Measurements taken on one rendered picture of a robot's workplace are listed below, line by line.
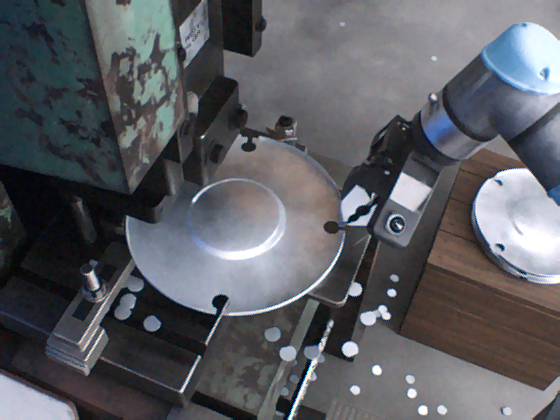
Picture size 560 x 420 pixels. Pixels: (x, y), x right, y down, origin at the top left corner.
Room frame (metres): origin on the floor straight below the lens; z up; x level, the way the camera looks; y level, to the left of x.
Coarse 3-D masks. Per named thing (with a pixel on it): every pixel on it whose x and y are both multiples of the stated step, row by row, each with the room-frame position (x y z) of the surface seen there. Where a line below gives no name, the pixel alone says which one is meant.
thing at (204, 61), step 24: (192, 0) 0.51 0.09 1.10; (216, 0) 0.56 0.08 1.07; (192, 24) 0.51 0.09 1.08; (216, 24) 0.56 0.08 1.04; (192, 48) 0.50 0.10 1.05; (216, 48) 0.56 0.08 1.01; (192, 72) 0.50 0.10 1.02; (216, 72) 0.55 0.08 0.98; (192, 96) 0.47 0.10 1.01; (216, 96) 0.52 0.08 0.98; (192, 120) 0.45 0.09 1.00; (216, 120) 0.48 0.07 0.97; (240, 120) 0.51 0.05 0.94; (192, 144) 0.45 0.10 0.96; (216, 144) 0.47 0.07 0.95; (168, 168) 0.44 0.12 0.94; (192, 168) 0.45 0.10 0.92; (216, 168) 0.48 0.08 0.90; (168, 192) 0.44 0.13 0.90
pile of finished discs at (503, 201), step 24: (480, 192) 0.88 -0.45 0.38; (504, 192) 0.89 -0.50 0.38; (528, 192) 0.89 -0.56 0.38; (480, 216) 0.82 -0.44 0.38; (504, 216) 0.82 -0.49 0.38; (528, 216) 0.82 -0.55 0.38; (552, 216) 0.82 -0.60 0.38; (480, 240) 0.76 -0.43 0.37; (504, 240) 0.75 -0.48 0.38; (528, 240) 0.76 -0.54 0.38; (552, 240) 0.76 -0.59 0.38; (504, 264) 0.70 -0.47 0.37; (528, 264) 0.70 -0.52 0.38; (552, 264) 0.70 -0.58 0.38
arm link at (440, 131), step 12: (432, 96) 0.48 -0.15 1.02; (432, 108) 0.48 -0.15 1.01; (444, 108) 0.46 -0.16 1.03; (432, 120) 0.46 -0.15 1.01; (444, 120) 0.45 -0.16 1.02; (432, 132) 0.45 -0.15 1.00; (444, 132) 0.45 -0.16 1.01; (456, 132) 0.44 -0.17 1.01; (432, 144) 0.45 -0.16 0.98; (444, 144) 0.44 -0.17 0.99; (456, 144) 0.44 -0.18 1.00; (468, 144) 0.44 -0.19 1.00; (480, 144) 0.44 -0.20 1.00; (456, 156) 0.44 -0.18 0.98; (468, 156) 0.45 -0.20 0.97
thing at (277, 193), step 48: (240, 144) 0.62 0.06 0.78; (192, 192) 0.53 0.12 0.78; (240, 192) 0.53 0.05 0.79; (288, 192) 0.54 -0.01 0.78; (336, 192) 0.54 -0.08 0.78; (144, 240) 0.45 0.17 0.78; (192, 240) 0.45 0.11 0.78; (240, 240) 0.45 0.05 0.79; (288, 240) 0.46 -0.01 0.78; (336, 240) 0.46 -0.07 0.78; (192, 288) 0.38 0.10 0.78; (240, 288) 0.38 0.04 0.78; (288, 288) 0.39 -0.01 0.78
